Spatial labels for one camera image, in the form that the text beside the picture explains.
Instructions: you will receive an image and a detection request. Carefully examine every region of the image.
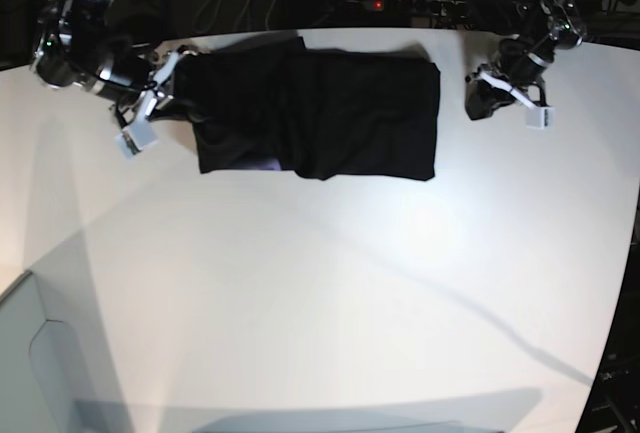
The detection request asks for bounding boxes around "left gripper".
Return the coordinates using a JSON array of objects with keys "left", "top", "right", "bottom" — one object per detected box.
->
[{"left": 465, "top": 60, "right": 548, "bottom": 121}]

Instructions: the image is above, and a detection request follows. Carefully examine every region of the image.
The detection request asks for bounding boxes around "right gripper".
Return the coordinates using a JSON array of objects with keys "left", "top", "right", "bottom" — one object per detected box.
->
[{"left": 129, "top": 45, "right": 200, "bottom": 126}]

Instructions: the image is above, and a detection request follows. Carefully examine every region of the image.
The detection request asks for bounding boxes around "black T-shirt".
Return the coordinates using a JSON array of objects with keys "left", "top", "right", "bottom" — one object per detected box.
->
[{"left": 167, "top": 37, "right": 440, "bottom": 181}]

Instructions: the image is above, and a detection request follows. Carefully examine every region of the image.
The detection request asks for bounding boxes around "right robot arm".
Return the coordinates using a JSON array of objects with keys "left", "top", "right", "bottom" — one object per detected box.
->
[{"left": 31, "top": 0, "right": 200, "bottom": 128}]

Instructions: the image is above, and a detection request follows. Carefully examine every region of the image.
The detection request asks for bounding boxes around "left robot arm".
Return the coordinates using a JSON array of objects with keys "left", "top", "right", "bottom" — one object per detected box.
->
[{"left": 465, "top": 0, "right": 586, "bottom": 129}]

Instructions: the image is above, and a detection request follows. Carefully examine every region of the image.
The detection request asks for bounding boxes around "black power strip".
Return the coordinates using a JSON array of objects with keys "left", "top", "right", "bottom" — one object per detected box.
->
[{"left": 344, "top": 0, "right": 560, "bottom": 29}]

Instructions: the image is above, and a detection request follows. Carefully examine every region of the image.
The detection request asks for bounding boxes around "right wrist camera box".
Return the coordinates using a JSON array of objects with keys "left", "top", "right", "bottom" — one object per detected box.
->
[{"left": 115, "top": 122, "right": 158, "bottom": 159}]

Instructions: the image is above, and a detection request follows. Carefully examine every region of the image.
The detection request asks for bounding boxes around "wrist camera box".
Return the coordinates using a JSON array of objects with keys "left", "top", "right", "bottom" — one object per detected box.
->
[
  {"left": 115, "top": 122, "right": 158, "bottom": 159},
  {"left": 525, "top": 106, "right": 555, "bottom": 130}
]

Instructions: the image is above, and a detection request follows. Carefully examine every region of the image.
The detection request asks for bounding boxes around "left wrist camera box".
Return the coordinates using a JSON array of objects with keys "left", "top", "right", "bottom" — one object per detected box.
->
[{"left": 525, "top": 106, "right": 555, "bottom": 130}]

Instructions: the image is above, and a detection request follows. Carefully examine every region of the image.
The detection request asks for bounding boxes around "grey table frame panel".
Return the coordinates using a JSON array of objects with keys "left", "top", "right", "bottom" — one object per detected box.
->
[{"left": 1, "top": 270, "right": 134, "bottom": 432}]

